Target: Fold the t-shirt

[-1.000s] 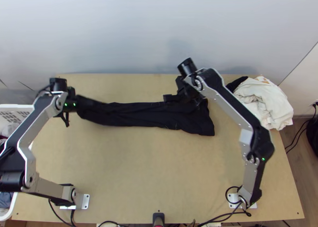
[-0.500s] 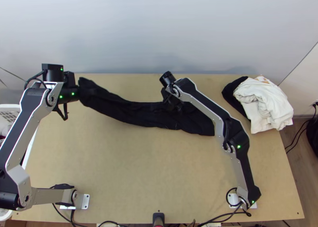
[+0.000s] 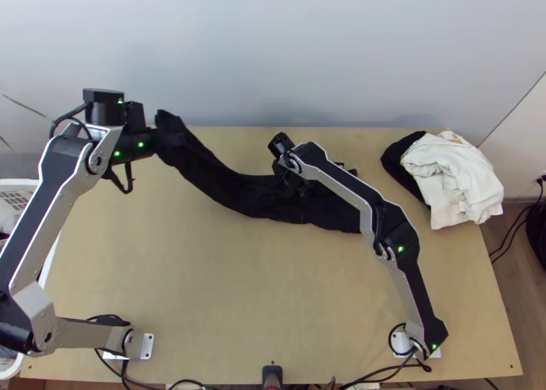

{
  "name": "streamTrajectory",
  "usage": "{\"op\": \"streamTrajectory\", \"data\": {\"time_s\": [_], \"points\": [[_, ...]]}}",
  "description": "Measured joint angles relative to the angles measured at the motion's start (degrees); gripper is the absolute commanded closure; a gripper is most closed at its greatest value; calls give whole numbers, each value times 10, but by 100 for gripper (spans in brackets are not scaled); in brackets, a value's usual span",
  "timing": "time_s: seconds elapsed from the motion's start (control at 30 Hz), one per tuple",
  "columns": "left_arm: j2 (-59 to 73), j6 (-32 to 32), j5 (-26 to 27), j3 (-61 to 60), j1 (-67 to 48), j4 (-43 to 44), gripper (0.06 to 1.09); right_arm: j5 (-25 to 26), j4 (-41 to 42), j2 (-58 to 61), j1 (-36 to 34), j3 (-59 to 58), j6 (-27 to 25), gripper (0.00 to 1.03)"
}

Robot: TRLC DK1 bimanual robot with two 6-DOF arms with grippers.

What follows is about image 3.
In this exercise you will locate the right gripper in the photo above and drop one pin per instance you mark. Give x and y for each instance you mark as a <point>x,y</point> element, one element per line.
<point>291,181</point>

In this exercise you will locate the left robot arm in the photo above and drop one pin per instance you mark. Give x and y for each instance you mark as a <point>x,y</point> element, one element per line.
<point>47,219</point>

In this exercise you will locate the pile of folded clothes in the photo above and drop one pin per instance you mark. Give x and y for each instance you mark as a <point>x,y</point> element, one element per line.
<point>452,181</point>

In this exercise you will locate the heap of clothes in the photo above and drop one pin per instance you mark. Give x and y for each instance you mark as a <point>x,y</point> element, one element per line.
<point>6,227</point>

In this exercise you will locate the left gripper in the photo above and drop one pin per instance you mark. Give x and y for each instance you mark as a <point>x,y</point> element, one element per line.
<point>135,116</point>

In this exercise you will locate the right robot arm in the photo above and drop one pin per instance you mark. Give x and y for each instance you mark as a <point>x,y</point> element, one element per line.
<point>341,185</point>

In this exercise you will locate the white laundry basket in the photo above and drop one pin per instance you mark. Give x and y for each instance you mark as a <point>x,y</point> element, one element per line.
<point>13,187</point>

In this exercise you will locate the black t-shirt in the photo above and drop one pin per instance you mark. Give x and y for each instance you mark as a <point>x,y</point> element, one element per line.
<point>222,185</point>

